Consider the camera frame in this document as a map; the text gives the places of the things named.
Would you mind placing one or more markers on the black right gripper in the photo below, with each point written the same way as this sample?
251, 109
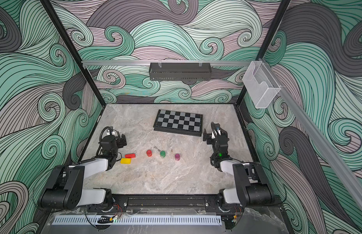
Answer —
208, 136

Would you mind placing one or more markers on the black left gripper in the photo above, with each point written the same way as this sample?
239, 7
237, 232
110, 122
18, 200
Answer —
120, 141

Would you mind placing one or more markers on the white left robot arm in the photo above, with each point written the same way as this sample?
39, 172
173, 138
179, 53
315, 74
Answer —
64, 187

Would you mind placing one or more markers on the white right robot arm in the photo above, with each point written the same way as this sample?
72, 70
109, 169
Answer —
251, 186

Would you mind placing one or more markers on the black white chessboard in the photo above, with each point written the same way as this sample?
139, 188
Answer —
179, 122

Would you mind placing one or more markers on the red block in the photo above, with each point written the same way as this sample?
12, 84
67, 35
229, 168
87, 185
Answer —
130, 156

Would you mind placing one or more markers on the yellow block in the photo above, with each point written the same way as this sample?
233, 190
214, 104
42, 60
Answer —
125, 161

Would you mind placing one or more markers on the white ventilated front strip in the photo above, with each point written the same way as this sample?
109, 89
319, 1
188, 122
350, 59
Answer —
210, 220

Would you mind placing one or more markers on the clear plastic wall bin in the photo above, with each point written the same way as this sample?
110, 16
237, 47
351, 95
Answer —
259, 80

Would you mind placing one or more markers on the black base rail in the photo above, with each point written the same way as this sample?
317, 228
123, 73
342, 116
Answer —
132, 203

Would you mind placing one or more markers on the black wall shelf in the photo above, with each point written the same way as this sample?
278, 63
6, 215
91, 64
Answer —
179, 71

